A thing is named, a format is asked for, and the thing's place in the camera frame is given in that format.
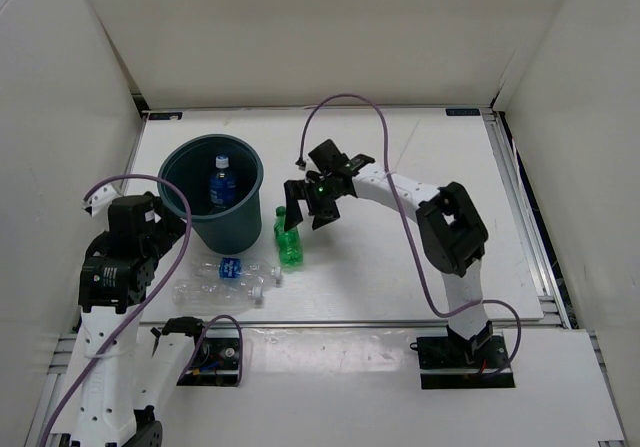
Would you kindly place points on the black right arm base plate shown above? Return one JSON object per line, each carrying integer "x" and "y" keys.
{"x": 443, "y": 366}

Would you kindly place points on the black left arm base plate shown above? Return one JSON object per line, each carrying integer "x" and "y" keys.
{"x": 217, "y": 363}

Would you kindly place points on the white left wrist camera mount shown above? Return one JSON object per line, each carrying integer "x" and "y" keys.
{"x": 99, "y": 201}

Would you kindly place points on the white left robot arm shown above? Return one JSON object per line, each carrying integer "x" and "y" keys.
{"x": 123, "y": 390}

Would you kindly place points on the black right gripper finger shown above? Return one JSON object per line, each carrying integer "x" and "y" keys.
{"x": 295, "y": 191}
{"x": 320, "y": 221}

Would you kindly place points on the green plastic soda bottle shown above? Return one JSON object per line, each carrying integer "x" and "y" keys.
{"x": 288, "y": 243}

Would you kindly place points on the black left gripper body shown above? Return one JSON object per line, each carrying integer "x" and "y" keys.
{"x": 157, "y": 210}

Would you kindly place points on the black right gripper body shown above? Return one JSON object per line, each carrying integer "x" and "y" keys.
{"x": 320, "y": 193}

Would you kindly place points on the clear bottle blue label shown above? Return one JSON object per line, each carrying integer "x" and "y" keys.
{"x": 236, "y": 268}

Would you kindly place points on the clear bottle without label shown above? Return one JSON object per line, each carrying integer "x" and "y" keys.
{"x": 201, "y": 293}

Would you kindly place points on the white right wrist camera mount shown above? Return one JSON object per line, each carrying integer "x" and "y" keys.
{"x": 313, "y": 176}

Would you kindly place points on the blue label water bottle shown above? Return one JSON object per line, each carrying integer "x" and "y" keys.
{"x": 222, "y": 185}

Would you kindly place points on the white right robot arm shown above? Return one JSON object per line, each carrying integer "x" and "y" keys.
{"x": 452, "y": 234}

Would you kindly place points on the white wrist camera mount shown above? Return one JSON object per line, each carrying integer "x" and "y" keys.
{"x": 99, "y": 201}
{"x": 313, "y": 176}

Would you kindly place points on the dark teal plastic bin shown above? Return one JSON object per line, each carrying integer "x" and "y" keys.
{"x": 235, "y": 227}

